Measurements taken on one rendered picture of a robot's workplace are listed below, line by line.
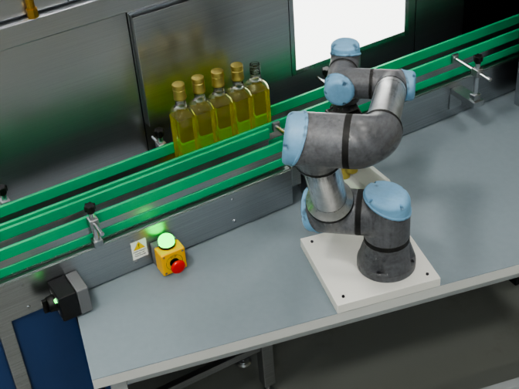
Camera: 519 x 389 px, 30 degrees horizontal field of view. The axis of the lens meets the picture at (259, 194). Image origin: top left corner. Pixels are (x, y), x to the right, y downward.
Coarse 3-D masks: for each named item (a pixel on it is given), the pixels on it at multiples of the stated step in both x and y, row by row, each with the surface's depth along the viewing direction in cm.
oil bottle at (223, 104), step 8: (216, 96) 261; (224, 96) 261; (216, 104) 261; (224, 104) 261; (232, 104) 263; (216, 112) 262; (224, 112) 263; (232, 112) 264; (216, 120) 264; (224, 120) 264; (232, 120) 266; (216, 128) 265; (224, 128) 266; (232, 128) 267; (224, 136) 267
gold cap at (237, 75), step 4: (232, 64) 260; (236, 64) 260; (240, 64) 260; (232, 68) 259; (236, 68) 259; (240, 68) 259; (232, 72) 260; (236, 72) 259; (240, 72) 260; (232, 76) 261; (236, 76) 260; (240, 76) 261; (232, 80) 262; (236, 80) 261; (240, 80) 261
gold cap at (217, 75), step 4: (216, 68) 259; (220, 68) 259; (212, 72) 258; (216, 72) 257; (220, 72) 257; (212, 76) 258; (216, 76) 257; (220, 76) 257; (212, 80) 258; (216, 80) 258; (220, 80) 258; (212, 84) 259; (216, 84) 259; (220, 84) 259; (224, 84) 260
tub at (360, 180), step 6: (366, 168) 275; (372, 168) 273; (354, 174) 282; (360, 174) 279; (366, 174) 276; (372, 174) 273; (378, 174) 270; (348, 180) 281; (354, 180) 281; (360, 180) 280; (366, 180) 277; (372, 180) 274; (378, 180) 271; (384, 180) 269; (354, 186) 278; (360, 186) 278
